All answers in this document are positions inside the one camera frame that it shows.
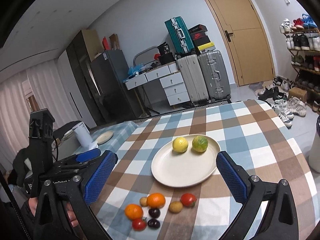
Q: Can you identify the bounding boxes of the orange mandarin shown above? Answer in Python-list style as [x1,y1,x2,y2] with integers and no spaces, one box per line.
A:
[147,193,166,209]
[124,204,144,220]

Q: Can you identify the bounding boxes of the brown longan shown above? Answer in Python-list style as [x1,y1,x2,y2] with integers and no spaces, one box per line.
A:
[139,197,148,207]
[168,201,183,213]

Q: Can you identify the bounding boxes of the red tomato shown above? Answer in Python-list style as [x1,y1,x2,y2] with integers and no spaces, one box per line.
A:
[132,217,147,231]
[180,193,197,207]

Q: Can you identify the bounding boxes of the dark plum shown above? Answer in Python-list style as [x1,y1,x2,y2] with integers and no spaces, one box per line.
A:
[148,218,161,229]
[148,208,161,219]

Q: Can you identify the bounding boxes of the left human hand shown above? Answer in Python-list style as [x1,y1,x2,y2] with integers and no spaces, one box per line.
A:
[28,196,81,228]

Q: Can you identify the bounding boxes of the white kettle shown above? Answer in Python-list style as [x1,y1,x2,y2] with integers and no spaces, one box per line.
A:
[72,121,93,148]

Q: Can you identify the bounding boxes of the small beige plate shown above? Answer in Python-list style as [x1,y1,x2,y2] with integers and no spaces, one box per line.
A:
[96,131,114,145]

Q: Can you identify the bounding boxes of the checkered tablecloth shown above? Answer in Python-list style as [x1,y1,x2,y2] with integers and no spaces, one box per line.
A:
[72,99,318,240]

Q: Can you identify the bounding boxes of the white curtain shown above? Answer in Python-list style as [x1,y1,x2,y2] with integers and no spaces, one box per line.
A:
[0,60,80,170]

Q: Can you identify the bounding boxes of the cream round plate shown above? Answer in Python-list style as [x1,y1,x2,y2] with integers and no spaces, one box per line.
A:
[151,134,221,188]

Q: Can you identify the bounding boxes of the black refrigerator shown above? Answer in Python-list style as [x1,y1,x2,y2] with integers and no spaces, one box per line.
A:
[91,50,142,122]

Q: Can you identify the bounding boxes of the yellow lemon fruit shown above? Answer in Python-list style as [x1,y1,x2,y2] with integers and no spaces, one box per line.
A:
[172,137,189,153]

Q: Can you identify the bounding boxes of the green yellow citrus fruit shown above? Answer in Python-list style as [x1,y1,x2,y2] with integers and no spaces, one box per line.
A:
[192,135,208,153]

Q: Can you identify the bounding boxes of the white drawer desk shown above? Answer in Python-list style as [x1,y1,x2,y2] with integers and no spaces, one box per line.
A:
[124,62,190,106]

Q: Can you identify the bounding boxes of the cardboard box on floor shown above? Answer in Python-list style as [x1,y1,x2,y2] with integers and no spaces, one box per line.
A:
[288,87,308,103]

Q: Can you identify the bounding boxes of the beige ribbed suitcase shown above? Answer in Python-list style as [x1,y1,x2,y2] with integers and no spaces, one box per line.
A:
[177,54,209,103]

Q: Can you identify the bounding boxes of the silver grey suitcase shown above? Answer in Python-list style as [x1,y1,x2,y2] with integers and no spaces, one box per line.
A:
[198,50,231,103]

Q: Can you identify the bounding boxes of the teal suitcase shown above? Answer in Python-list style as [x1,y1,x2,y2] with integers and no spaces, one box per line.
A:
[165,16,196,56]

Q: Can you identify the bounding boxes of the stacked shoe boxes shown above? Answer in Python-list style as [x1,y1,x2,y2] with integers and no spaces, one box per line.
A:
[188,24,216,55]

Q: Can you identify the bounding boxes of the wooden door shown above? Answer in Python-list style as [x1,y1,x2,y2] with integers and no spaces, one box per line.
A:
[205,0,274,86]

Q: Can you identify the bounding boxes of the wooden shoe rack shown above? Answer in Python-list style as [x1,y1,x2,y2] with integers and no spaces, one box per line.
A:
[283,28,319,114]

